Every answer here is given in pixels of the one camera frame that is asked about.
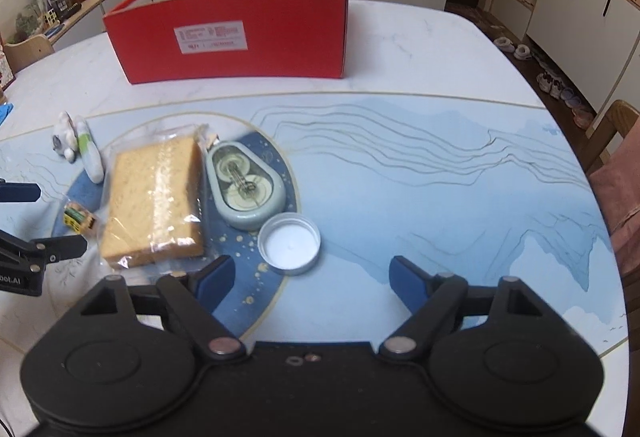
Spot red cardboard shoe box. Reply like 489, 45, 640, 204
104, 0, 348, 84

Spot small yellow green packet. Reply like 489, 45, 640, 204
63, 201, 98, 235

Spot white plush toy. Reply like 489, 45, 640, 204
52, 112, 78, 163

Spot green white tube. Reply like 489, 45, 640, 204
74, 116, 105, 184

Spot sponge in plastic wrap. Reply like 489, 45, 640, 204
99, 124, 208, 269

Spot white round lid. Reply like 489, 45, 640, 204
257, 212, 321, 275

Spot green tape dispenser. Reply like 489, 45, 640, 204
205, 141, 286, 231

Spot light wooden chair back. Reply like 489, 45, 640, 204
3, 35, 54, 73

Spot white sideboard cabinet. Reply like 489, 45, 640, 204
0, 0, 139, 54

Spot pink cloth on chair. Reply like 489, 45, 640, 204
589, 120, 640, 287

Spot white slippers pair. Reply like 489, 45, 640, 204
494, 36, 532, 61

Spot white wardrobe cabinets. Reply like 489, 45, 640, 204
489, 0, 639, 112

